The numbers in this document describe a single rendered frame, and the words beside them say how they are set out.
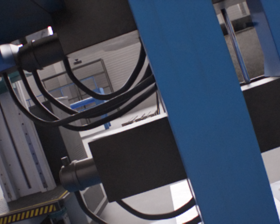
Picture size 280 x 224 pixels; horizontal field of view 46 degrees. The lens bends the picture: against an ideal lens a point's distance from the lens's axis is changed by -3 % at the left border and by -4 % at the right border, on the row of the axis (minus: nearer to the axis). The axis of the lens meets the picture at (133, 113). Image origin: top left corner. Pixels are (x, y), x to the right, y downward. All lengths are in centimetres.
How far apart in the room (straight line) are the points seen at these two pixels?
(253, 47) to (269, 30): 817
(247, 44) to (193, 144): 848
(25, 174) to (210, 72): 162
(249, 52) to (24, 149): 771
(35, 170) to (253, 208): 151
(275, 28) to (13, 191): 175
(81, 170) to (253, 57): 825
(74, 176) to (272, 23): 83
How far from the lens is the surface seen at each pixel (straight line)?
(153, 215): 121
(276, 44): 109
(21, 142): 217
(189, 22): 80
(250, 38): 927
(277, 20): 110
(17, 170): 223
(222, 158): 82
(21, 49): 127
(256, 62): 925
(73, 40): 105
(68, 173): 125
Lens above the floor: 70
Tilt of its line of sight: 3 degrees down
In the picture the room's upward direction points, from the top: 19 degrees counter-clockwise
